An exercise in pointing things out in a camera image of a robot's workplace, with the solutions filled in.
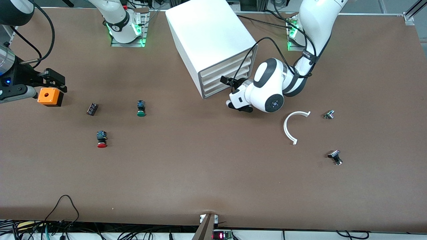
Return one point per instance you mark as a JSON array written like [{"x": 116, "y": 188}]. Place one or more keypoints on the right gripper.
[{"x": 29, "y": 76}]

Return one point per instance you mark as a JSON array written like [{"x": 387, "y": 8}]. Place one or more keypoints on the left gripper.
[{"x": 237, "y": 83}]

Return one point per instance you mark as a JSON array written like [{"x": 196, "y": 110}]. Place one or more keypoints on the white plastic drawer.
[
  {"x": 213, "y": 84},
  {"x": 213, "y": 71},
  {"x": 213, "y": 78},
  {"x": 213, "y": 90}
]

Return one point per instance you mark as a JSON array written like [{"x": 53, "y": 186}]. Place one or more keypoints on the red push button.
[{"x": 102, "y": 140}]

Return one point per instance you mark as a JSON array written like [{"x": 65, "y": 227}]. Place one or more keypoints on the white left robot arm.
[{"x": 317, "y": 23}]

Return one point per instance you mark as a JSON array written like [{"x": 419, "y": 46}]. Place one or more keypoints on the white drawer cabinet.
[{"x": 206, "y": 33}]

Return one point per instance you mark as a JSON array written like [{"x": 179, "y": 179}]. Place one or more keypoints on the green push button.
[{"x": 141, "y": 109}]

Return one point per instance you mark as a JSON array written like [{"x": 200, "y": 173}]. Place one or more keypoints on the orange box with black base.
[{"x": 48, "y": 96}]

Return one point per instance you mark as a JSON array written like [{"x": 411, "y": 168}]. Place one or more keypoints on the small dark contact block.
[{"x": 92, "y": 109}]

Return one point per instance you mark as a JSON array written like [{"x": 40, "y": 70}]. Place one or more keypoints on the white curved plastic arc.
[{"x": 285, "y": 128}]

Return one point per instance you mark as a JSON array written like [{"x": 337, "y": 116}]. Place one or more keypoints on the small silver metal part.
[{"x": 329, "y": 114}]

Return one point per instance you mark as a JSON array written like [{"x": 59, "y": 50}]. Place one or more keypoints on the small device with red display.
[{"x": 222, "y": 235}]

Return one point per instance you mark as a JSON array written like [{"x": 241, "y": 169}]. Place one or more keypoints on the aluminium frame profile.
[
  {"x": 12, "y": 35},
  {"x": 409, "y": 16}
]

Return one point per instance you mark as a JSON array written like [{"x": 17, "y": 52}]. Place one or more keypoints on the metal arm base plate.
[
  {"x": 291, "y": 48},
  {"x": 116, "y": 44}
]

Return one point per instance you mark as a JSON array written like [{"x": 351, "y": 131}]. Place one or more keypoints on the black capped metal switch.
[{"x": 334, "y": 155}]

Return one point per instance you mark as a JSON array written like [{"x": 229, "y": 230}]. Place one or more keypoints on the silver clamp bracket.
[{"x": 217, "y": 219}]

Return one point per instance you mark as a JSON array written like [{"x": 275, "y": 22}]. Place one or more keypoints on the brown camera stand bar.
[{"x": 203, "y": 230}]

